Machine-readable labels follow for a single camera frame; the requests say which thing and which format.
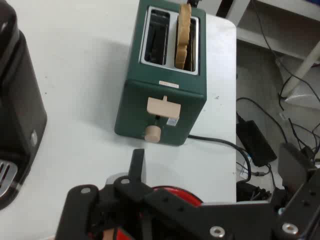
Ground thin black floor cable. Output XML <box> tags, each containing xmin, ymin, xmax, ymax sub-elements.
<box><xmin>236</xmin><ymin>97</ymin><xmax>289</xmax><ymax>144</ymax></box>
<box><xmin>249</xmin><ymin>0</ymin><xmax>320</xmax><ymax>107</ymax></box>

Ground white shelf unit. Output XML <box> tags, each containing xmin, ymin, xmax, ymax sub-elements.
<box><xmin>226</xmin><ymin>0</ymin><xmax>320</xmax><ymax>61</ymax></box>

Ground beige round toaster knob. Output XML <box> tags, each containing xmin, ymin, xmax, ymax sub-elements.
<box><xmin>142</xmin><ymin>124</ymin><xmax>162</xmax><ymax>144</ymax></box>

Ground brown bread slice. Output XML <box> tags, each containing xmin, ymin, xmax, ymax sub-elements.
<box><xmin>174</xmin><ymin>2</ymin><xmax>193</xmax><ymax>70</ymax></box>

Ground black glossy kitchen appliance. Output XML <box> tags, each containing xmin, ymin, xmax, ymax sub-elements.
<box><xmin>0</xmin><ymin>0</ymin><xmax>48</xmax><ymax>211</ymax></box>

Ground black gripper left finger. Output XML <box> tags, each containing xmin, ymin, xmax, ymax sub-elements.
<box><xmin>54</xmin><ymin>148</ymin><xmax>210</xmax><ymax>240</ymax></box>

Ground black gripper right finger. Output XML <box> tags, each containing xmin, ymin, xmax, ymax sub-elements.
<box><xmin>271</xmin><ymin>142</ymin><xmax>320</xmax><ymax>240</ymax></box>

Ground beige toaster lever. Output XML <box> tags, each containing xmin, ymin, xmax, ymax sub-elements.
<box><xmin>146</xmin><ymin>95</ymin><xmax>182</xmax><ymax>120</ymax></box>

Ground black power adapter brick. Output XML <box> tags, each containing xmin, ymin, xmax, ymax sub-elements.
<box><xmin>236</xmin><ymin>119</ymin><xmax>278</xmax><ymax>168</ymax></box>

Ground dark green two-slot toaster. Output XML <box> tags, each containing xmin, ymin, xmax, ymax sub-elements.
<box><xmin>114</xmin><ymin>0</ymin><xmax>208</xmax><ymax>147</ymax></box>

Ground white slanted tube leg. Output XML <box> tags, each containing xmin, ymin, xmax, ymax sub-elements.
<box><xmin>281</xmin><ymin>39</ymin><xmax>320</xmax><ymax>99</ymax></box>

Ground red round plate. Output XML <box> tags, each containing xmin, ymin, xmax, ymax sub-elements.
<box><xmin>115</xmin><ymin>185</ymin><xmax>203</xmax><ymax>240</ymax></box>

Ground black toaster power cord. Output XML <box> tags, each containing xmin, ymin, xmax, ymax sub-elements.
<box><xmin>187</xmin><ymin>134</ymin><xmax>252</xmax><ymax>181</ymax></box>

